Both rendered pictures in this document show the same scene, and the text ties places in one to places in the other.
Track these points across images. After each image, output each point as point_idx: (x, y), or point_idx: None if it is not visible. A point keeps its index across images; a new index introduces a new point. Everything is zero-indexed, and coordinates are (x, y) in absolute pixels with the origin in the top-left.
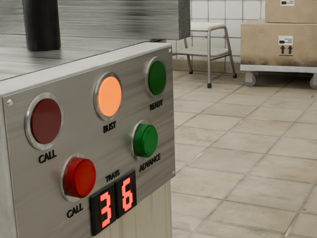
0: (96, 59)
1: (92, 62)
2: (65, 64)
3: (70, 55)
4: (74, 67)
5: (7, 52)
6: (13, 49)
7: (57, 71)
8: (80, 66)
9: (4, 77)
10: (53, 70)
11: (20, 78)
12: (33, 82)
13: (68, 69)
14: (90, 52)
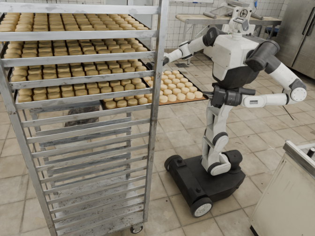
0: (302, 146)
1: (303, 146)
2: (306, 147)
3: (305, 150)
4: (305, 145)
5: (314, 158)
6: (313, 159)
7: (308, 145)
8: (304, 145)
9: (314, 146)
10: (308, 146)
11: (312, 145)
12: (311, 143)
13: (306, 145)
14: (302, 150)
